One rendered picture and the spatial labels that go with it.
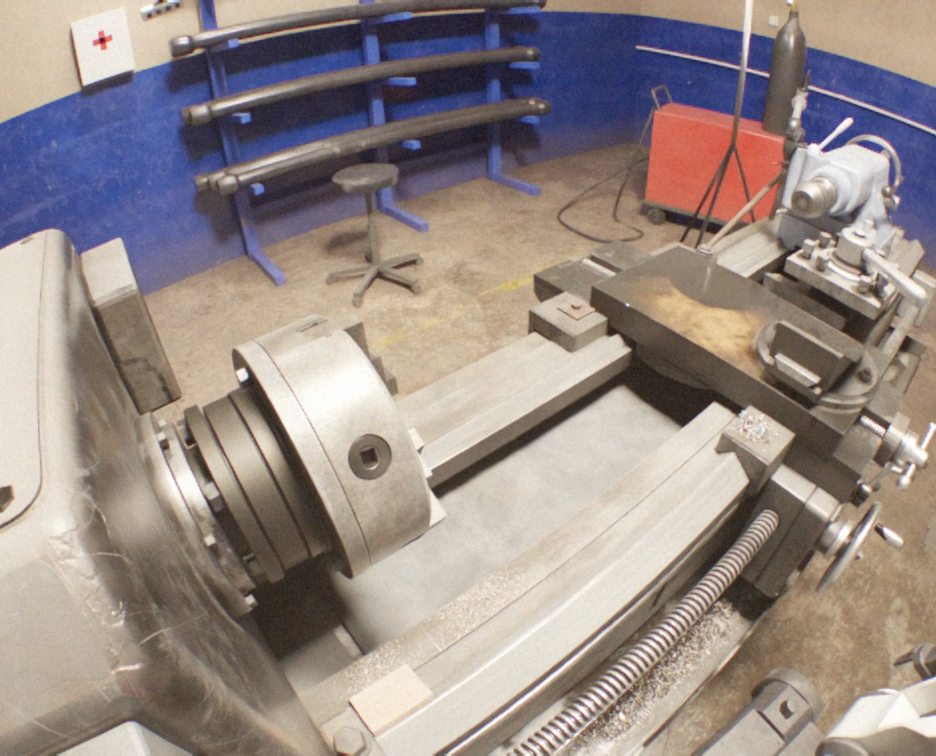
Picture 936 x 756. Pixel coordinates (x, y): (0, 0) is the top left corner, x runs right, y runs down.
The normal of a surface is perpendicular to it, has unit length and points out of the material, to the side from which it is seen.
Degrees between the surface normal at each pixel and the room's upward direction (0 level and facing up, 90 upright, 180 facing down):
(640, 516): 0
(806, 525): 90
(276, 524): 70
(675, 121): 90
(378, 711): 19
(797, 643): 0
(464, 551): 11
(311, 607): 0
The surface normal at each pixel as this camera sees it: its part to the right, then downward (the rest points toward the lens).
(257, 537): 0.56, 0.20
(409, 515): 0.61, 0.46
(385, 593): -0.20, -0.66
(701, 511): 0.33, -0.34
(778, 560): -0.79, 0.41
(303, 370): 0.12, -0.62
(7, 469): -0.03, -0.77
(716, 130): -0.54, 0.55
